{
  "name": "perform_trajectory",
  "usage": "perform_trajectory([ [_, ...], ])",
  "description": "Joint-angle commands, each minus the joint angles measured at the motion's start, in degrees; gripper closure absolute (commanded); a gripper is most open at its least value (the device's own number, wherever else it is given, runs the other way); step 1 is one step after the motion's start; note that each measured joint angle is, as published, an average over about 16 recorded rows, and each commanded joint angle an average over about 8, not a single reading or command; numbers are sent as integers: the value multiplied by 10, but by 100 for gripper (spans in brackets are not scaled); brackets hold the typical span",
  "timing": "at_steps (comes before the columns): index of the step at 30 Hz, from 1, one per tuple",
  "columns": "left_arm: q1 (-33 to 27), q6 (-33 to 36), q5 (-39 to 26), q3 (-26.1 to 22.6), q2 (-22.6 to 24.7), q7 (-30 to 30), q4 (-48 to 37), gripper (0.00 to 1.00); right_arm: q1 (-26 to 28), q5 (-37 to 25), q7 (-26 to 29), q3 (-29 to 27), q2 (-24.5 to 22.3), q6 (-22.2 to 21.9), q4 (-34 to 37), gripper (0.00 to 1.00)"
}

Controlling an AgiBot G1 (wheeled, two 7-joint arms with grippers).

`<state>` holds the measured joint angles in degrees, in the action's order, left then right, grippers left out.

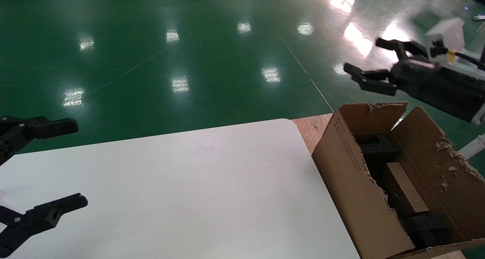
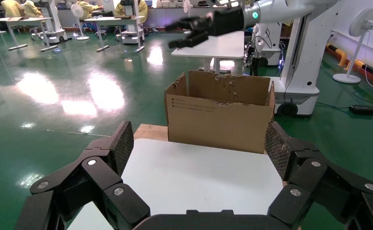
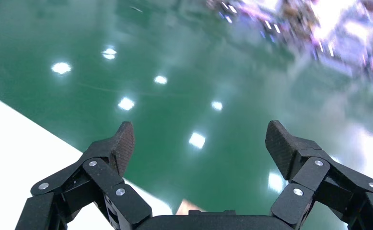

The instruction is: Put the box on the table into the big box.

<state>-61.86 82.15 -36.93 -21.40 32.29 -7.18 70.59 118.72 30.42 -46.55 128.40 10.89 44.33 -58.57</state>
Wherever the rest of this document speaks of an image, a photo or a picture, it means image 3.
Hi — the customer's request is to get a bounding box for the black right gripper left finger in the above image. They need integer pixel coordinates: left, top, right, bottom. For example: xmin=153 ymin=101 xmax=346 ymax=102
xmin=14 ymin=121 xmax=153 ymax=230

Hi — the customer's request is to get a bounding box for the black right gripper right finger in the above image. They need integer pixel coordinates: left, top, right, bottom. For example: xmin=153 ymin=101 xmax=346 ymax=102
xmin=264 ymin=120 xmax=373 ymax=230

